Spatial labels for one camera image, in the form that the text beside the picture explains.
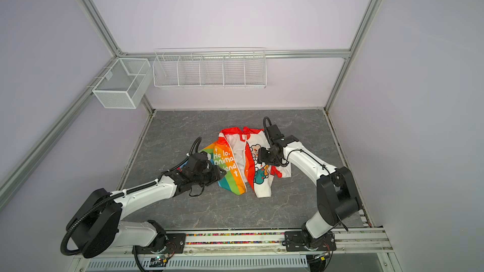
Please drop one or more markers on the white mesh box basket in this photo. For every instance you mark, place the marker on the white mesh box basket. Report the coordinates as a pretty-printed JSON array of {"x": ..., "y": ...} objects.
[{"x": 124, "y": 84}]

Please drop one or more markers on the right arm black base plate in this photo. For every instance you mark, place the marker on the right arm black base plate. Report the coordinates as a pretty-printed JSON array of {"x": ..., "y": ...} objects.
[{"x": 299, "y": 241}]

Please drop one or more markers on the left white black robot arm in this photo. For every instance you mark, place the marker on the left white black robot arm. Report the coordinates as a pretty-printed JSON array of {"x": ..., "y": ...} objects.
[{"x": 99, "y": 223}]

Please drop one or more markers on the long white wire basket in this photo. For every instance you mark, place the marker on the long white wire basket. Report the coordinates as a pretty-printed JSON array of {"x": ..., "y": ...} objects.
[{"x": 243, "y": 67}]

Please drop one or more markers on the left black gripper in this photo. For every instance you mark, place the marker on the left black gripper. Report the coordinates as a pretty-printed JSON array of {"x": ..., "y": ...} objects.
[{"x": 215, "y": 174}]

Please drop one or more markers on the aluminium front rail frame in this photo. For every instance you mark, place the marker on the aluminium front rail frame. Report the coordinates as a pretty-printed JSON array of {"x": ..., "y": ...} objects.
[{"x": 264, "y": 242}]

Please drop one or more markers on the white vented cable duct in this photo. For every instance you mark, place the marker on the white vented cable duct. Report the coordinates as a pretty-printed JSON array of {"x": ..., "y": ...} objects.
[{"x": 202, "y": 263}]

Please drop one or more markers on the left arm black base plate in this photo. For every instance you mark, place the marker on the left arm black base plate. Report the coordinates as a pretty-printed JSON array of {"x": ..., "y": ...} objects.
[{"x": 170, "y": 244}]

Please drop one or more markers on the colourful red white kids jacket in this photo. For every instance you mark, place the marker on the colourful red white kids jacket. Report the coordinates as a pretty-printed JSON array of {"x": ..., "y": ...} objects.
[{"x": 236, "y": 151}]

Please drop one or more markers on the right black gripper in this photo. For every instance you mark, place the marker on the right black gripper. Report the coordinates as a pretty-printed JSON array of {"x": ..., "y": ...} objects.
[{"x": 262, "y": 157}]

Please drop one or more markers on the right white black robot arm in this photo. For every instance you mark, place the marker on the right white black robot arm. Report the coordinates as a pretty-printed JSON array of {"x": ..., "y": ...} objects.
[{"x": 337, "y": 196}]

